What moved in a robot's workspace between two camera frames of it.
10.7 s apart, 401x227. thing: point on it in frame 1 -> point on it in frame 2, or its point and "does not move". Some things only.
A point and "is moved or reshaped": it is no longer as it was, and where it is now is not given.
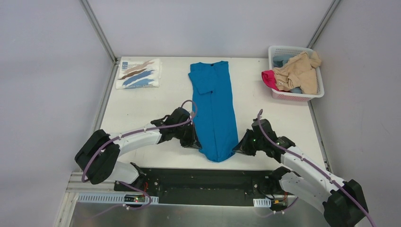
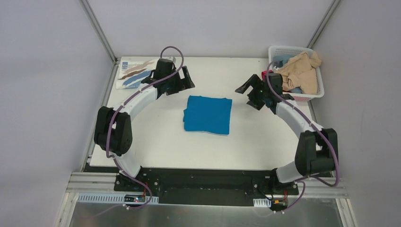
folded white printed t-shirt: (139, 73) does not move
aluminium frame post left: (99, 30) does not move
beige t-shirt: (299, 72) does not move
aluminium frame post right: (331, 10) does not move
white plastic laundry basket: (275, 51) does not move
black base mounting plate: (271, 187) does not move
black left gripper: (190, 137) -> (180, 82)
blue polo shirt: (214, 113) is moved or reshaped
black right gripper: (246, 143) -> (255, 92)
